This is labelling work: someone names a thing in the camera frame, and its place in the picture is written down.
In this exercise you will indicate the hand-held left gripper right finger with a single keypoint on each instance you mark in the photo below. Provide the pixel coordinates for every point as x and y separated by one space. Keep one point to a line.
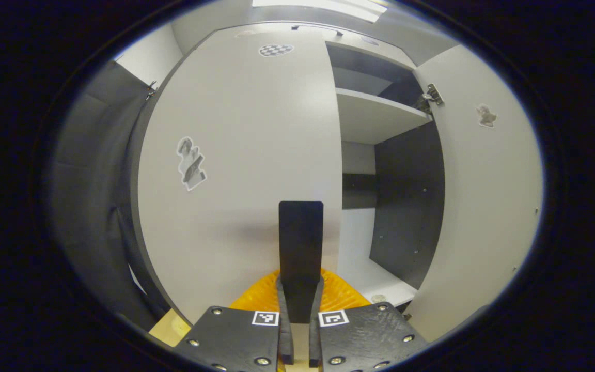
370 336

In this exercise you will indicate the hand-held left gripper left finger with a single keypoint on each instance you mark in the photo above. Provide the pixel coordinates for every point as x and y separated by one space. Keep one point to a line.
235 338

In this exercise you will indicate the grey double-door shoe cabinet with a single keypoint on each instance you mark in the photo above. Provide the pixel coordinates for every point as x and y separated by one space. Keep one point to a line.
406 206

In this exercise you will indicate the grey cabinet door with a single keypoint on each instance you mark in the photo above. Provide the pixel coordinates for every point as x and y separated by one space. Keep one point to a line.
483 206
235 155

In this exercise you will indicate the white cabinet shelf board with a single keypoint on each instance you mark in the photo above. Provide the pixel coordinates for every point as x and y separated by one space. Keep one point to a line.
375 116

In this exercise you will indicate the metal door hinge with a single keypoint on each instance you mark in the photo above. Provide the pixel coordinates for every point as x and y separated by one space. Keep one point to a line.
432 95

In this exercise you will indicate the black backdrop cloth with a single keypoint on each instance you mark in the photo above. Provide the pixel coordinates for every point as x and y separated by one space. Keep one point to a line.
91 181

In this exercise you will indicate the metal cloth clip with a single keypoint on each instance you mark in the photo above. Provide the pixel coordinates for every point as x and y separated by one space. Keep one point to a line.
151 90

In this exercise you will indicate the large ceiling light panel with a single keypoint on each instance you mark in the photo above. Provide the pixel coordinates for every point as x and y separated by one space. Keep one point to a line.
328 6

